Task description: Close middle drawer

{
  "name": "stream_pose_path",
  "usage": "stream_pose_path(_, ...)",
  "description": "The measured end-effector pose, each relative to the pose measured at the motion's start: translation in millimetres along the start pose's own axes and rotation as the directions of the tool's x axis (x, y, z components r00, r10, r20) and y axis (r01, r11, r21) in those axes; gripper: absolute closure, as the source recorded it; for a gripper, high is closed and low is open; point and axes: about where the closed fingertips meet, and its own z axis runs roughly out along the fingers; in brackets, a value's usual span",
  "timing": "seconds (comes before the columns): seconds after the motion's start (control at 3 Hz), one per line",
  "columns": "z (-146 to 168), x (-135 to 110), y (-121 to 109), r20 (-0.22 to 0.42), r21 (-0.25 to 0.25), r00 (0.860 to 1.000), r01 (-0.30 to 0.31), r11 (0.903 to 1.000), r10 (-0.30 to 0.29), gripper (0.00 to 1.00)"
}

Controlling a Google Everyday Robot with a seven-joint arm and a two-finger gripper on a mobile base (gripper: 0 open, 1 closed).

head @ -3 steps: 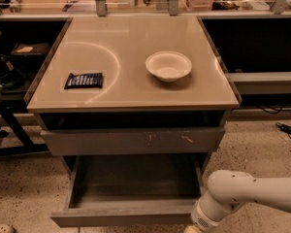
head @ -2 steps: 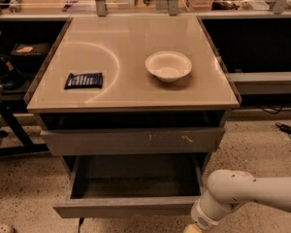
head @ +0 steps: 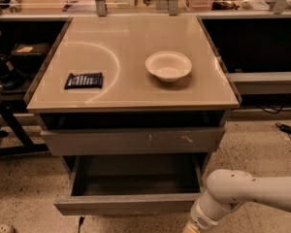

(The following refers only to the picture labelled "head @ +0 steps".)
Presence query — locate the black chair frame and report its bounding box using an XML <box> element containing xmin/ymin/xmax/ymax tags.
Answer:
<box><xmin>0</xmin><ymin>95</ymin><xmax>49</xmax><ymax>158</ymax></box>

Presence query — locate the dark blue snack packet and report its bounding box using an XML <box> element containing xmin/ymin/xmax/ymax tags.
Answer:
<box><xmin>64</xmin><ymin>73</ymin><xmax>103</xmax><ymax>89</ymax></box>

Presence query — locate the grey top drawer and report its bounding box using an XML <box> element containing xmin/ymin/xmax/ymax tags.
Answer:
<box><xmin>41</xmin><ymin>127</ymin><xmax>225</xmax><ymax>155</ymax></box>

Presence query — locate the white perforated shoe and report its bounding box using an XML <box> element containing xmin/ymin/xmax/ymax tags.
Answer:
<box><xmin>0</xmin><ymin>224</ymin><xmax>15</xmax><ymax>233</ymax></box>

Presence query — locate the black cable on floor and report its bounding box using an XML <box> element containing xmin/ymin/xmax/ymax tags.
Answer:
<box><xmin>77</xmin><ymin>215</ymin><xmax>86</xmax><ymax>233</ymax></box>

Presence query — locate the grey drawer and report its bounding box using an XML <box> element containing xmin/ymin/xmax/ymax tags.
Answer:
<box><xmin>41</xmin><ymin>127</ymin><xmax>225</xmax><ymax>155</ymax></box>
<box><xmin>54</xmin><ymin>153</ymin><xmax>203</xmax><ymax>216</ymax></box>

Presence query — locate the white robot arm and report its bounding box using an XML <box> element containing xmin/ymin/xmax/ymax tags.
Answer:
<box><xmin>182</xmin><ymin>169</ymin><xmax>291</xmax><ymax>233</ymax></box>

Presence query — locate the black power adapter on floor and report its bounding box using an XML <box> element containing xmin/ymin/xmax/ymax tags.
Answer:
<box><xmin>275</xmin><ymin>122</ymin><xmax>291</xmax><ymax>135</ymax></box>

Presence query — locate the white bowl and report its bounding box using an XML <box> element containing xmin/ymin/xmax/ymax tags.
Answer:
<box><xmin>145</xmin><ymin>51</ymin><xmax>192</xmax><ymax>83</ymax></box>

